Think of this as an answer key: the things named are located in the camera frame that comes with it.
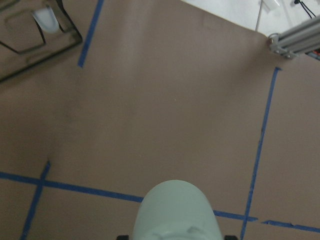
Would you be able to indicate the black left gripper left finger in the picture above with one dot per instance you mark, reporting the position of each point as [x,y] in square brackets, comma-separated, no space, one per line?
[123,237]

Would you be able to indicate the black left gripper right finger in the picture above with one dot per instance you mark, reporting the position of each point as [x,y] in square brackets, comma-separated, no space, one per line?
[230,237]

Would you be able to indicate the light green plastic cup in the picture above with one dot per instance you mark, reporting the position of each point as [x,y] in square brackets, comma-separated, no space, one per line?
[176,210]

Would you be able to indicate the aluminium frame post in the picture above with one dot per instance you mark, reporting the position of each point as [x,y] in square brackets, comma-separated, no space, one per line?
[299,40]

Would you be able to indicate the black wire cup rack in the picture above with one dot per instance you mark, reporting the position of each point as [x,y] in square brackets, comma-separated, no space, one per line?
[32,32]

